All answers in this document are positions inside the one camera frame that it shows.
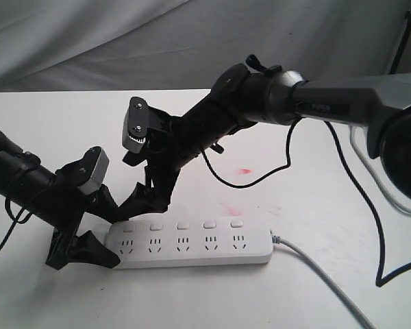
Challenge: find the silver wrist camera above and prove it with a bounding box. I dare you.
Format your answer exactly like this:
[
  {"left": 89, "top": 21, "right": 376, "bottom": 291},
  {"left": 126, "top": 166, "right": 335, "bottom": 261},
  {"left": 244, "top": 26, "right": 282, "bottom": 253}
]
[
  {"left": 75, "top": 146, "right": 109, "bottom": 195},
  {"left": 122, "top": 97, "right": 150, "bottom": 154}
]

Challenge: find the grey backdrop cloth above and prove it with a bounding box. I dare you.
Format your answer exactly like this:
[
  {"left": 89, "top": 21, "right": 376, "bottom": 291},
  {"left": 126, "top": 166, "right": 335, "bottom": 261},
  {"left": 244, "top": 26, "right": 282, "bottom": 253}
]
[{"left": 0, "top": 1, "right": 411, "bottom": 92}]

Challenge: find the grey cable with plug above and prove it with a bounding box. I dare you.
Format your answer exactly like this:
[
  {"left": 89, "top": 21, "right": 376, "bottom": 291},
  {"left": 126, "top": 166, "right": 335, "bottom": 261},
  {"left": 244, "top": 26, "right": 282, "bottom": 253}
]
[{"left": 269, "top": 125, "right": 411, "bottom": 329}]

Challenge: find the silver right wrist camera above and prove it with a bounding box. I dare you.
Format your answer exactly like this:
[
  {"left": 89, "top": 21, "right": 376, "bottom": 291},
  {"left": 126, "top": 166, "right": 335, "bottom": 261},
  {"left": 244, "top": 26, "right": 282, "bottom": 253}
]
[{"left": 122, "top": 97, "right": 150, "bottom": 154}]

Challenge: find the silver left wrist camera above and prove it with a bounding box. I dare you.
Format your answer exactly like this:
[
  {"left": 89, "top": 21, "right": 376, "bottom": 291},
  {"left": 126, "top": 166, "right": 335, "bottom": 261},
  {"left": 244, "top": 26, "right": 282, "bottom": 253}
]
[{"left": 75, "top": 146, "right": 109, "bottom": 195}]

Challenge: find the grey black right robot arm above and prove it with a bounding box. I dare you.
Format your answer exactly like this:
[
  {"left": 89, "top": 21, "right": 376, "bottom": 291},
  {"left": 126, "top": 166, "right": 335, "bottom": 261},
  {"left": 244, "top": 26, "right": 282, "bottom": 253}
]
[{"left": 120, "top": 56, "right": 411, "bottom": 218}]

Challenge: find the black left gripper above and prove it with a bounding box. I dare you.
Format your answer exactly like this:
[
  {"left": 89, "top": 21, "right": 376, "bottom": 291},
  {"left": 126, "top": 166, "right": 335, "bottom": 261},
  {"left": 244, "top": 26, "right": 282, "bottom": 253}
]
[{"left": 45, "top": 157, "right": 128, "bottom": 270}]

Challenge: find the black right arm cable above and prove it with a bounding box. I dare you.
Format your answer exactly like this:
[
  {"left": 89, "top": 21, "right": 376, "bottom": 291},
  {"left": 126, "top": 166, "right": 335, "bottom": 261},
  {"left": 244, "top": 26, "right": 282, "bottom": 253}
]
[{"left": 200, "top": 116, "right": 411, "bottom": 288}]

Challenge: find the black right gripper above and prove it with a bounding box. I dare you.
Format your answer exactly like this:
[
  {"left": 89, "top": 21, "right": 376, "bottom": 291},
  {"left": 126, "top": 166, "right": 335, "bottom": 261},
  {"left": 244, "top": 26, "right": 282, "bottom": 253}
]
[{"left": 119, "top": 106, "right": 200, "bottom": 219}]

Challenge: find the black tripod stand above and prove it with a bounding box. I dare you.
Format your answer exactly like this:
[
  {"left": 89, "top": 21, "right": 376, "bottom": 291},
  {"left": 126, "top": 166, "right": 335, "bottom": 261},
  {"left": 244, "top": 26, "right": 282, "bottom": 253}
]
[{"left": 385, "top": 6, "right": 411, "bottom": 75}]

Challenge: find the white five-outlet power strip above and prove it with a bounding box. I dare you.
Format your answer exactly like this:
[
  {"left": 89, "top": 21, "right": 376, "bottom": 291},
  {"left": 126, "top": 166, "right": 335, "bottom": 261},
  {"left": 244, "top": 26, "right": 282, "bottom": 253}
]
[{"left": 104, "top": 217, "right": 273, "bottom": 269}]

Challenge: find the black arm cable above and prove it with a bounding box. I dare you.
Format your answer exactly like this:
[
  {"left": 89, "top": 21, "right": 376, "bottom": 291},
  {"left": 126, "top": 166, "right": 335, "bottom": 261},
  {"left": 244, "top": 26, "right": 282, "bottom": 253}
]
[
  {"left": 0, "top": 159, "right": 61, "bottom": 267},
  {"left": 200, "top": 116, "right": 411, "bottom": 288}
]

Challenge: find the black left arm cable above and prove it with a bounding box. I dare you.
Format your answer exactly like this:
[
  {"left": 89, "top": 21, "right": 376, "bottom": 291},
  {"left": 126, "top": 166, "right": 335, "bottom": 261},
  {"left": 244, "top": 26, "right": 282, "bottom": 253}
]
[{"left": 0, "top": 159, "right": 61, "bottom": 267}]

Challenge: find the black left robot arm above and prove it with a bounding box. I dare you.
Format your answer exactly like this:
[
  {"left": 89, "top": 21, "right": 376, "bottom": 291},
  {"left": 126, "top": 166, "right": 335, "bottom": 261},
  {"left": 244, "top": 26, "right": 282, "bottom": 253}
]
[{"left": 0, "top": 130, "right": 126, "bottom": 270}]

